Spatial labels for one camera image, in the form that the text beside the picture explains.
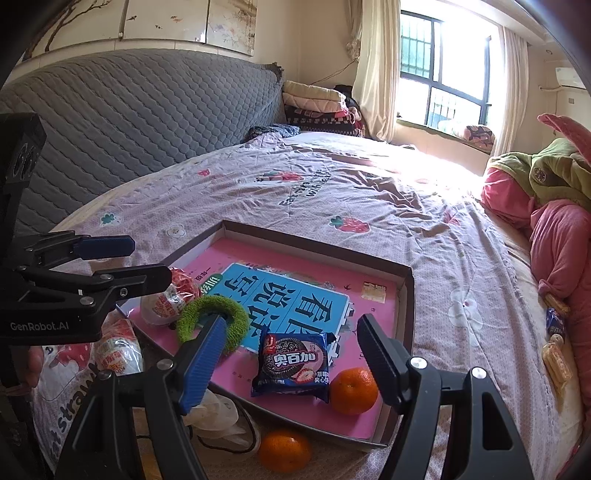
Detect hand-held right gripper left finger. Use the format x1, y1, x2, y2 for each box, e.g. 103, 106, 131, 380
54, 314, 229, 480

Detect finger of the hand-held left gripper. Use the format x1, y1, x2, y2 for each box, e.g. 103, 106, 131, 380
16, 233, 136, 268
21, 263, 172, 315

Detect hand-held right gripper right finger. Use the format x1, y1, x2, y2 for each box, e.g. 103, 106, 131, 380
356, 314, 525, 480

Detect clear red white snack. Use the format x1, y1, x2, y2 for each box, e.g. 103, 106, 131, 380
95, 318, 144, 376
141, 269, 204, 328

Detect orange mandarin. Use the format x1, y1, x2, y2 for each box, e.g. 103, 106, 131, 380
329, 367, 379, 415
259, 429, 312, 474

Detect green knitted ring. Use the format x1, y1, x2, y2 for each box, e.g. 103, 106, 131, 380
175, 295, 250, 356

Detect white drawstring pouch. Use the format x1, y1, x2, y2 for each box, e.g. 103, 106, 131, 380
185, 390, 262, 455

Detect shallow brown cardboard box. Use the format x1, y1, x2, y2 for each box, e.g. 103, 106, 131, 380
115, 219, 416, 450

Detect blue cookie packet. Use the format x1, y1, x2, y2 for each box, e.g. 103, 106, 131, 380
250, 331, 331, 403

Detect person's left hand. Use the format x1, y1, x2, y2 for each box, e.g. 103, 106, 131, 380
25, 346, 45, 388

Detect pink and blue book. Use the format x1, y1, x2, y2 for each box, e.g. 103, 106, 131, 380
127, 237, 400, 439

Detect grey quilted headboard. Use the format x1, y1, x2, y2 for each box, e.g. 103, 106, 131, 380
0, 48, 284, 236

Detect strawberry print bed sheet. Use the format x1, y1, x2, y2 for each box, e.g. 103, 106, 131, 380
32, 131, 583, 480

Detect long yellow biscuit packet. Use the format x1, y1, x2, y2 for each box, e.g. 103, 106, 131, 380
541, 335, 573, 398

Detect small blue snack packet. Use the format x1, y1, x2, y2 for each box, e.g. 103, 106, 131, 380
546, 307, 566, 340

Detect short yellow biscuit packet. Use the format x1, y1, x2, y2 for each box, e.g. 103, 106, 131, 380
542, 293, 571, 317

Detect dark blue cloth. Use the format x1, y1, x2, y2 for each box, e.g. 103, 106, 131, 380
242, 122, 301, 141

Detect pink quilt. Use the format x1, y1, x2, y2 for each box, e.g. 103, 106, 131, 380
480, 113, 591, 384

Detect patterned windowsill cushion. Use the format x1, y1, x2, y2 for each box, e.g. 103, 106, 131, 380
464, 124, 496, 153

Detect green blanket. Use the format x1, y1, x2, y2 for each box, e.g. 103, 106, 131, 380
487, 138, 591, 208

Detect stack of folded blankets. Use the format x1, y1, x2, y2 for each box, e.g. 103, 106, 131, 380
281, 80, 365, 137

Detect dark clothes pile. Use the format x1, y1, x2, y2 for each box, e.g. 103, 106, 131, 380
332, 84, 365, 121

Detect black framed window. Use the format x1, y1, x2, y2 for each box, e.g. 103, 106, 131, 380
399, 9, 504, 134

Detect wide cream curtain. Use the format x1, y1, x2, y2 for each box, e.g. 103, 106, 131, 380
353, 0, 402, 141

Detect narrow cream curtain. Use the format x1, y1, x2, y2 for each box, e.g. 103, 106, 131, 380
489, 28, 529, 158

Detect white air conditioner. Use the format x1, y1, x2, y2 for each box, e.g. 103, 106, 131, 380
554, 67, 585, 89

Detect painted blossom wall panels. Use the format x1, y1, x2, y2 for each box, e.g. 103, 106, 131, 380
21, 0, 257, 61

